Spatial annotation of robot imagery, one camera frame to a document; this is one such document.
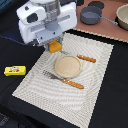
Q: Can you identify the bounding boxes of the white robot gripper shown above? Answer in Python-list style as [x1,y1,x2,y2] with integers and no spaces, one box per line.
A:
[17,1,77,46]

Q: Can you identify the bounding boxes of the yellow butter box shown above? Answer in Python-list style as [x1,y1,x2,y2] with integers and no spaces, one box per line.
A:
[4,66,26,76]

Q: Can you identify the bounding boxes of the orange bread loaf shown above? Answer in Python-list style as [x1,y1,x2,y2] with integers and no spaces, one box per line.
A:
[49,40,62,53]

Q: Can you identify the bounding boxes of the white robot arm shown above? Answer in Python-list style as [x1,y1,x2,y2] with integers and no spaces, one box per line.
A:
[17,0,77,46]

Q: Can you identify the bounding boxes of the round beige plate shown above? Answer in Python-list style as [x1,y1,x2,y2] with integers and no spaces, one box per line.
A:
[55,55,82,78]

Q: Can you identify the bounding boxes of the white woven placemat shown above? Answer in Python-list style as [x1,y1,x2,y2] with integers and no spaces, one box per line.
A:
[13,33,113,128]

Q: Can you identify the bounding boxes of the brown wooden tray board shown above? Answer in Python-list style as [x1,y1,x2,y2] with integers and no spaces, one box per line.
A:
[75,0,128,42]

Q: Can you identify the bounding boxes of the cream bowl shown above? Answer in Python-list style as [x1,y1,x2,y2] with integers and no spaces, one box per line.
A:
[116,4,128,30]

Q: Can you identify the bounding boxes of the knife with wooden handle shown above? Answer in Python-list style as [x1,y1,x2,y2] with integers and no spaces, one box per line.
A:
[59,50,97,64]

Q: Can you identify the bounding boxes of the grey saucepan with handle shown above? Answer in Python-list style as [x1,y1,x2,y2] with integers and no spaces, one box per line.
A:
[80,6,117,25]

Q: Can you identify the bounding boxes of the fork with wooden handle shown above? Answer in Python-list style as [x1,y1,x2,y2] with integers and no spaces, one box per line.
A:
[43,70,84,89]

